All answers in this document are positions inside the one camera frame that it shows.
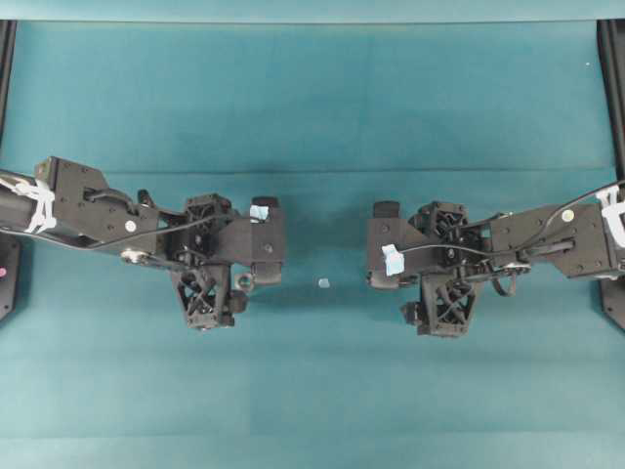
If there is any black right camera cable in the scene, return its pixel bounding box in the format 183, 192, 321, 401
397, 183, 625, 297

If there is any black camera cable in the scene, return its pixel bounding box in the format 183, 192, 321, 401
397, 183, 625, 297
85, 188, 255, 255

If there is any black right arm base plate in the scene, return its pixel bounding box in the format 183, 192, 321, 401
592, 277, 624, 330

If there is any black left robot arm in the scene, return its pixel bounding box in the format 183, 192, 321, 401
1, 156, 286, 330

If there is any teal table cloth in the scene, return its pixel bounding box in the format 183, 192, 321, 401
1, 21, 624, 468

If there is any black right frame rail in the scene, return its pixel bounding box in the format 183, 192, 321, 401
597, 19, 624, 180

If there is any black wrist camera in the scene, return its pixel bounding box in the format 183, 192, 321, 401
212, 207, 286, 266
366, 218, 452, 288

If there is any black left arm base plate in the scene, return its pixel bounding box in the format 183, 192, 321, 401
0, 234, 21, 320

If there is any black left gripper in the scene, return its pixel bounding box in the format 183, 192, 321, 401
171, 193, 282, 330

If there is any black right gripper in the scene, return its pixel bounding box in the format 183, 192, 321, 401
367, 200, 483, 337

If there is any black left frame rail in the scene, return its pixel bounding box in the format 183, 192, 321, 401
0, 20, 18, 136

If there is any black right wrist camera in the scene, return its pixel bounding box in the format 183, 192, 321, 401
366, 218, 452, 288

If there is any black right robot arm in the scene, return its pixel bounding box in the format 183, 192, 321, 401
366, 181, 624, 337

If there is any silver metal washer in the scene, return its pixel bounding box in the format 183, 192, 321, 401
234, 272, 255, 292

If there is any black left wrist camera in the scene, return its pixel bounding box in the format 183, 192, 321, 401
212, 207, 286, 266

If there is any black frame rail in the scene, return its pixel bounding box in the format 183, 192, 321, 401
0, 20, 18, 136
597, 19, 624, 180

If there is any black left camera cable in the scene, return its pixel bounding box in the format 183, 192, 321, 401
85, 188, 255, 255

